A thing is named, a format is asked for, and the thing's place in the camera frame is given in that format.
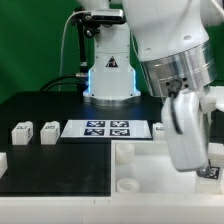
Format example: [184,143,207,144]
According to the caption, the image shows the white marker plate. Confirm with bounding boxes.
[61,120,152,139]

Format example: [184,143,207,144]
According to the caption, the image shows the grey cable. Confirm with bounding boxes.
[58,10,88,92]

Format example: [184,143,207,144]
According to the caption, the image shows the black cables at base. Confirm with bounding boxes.
[39,72,90,92]

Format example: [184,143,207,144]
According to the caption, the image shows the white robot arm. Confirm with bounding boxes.
[121,0,224,177]

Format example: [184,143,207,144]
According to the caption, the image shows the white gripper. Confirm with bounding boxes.
[161,91,211,177]

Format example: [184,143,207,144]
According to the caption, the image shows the white front and right fence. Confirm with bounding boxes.
[0,152,224,224]

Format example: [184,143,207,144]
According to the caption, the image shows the black camera on pole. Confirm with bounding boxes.
[71,8,126,71]

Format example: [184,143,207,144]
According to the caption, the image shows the white square tabletop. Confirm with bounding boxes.
[110,139,224,198]

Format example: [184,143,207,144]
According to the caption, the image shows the white left obstacle block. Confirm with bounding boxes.
[0,153,8,179]

